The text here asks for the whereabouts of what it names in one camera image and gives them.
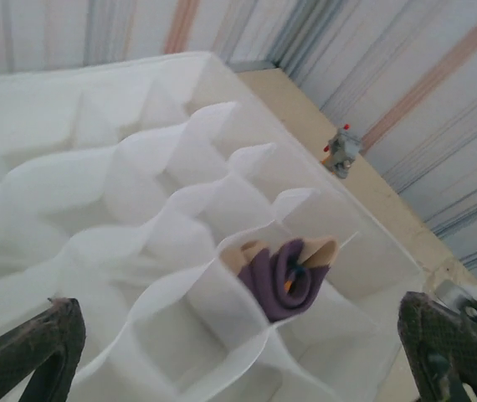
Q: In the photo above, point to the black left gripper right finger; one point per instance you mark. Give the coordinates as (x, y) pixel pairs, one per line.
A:
(439, 343)

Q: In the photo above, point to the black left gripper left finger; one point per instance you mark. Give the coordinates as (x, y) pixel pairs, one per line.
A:
(54, 335)

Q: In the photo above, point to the purple sock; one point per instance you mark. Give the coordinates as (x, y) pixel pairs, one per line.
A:
(276, 285)

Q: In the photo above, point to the white fabric organizer box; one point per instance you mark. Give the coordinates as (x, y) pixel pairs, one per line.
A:
(138, 167)

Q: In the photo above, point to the grey metal stand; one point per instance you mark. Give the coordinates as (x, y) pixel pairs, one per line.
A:
(341, 151)

